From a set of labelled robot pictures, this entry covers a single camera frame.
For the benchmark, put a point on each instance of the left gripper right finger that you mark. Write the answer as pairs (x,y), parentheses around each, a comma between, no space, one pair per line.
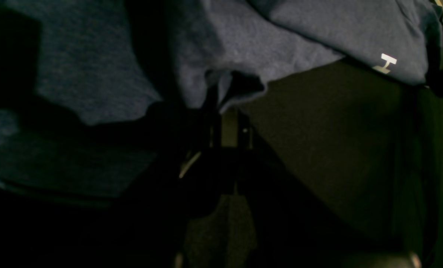
(294,228)

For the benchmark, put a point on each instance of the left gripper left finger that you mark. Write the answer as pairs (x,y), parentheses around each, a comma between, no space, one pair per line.
(169,193)

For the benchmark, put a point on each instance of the blue-grey t-shirt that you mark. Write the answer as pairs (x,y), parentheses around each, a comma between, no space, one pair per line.
(70,65)

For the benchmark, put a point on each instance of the black table cloth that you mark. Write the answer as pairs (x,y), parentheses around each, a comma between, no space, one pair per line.
(369,146)

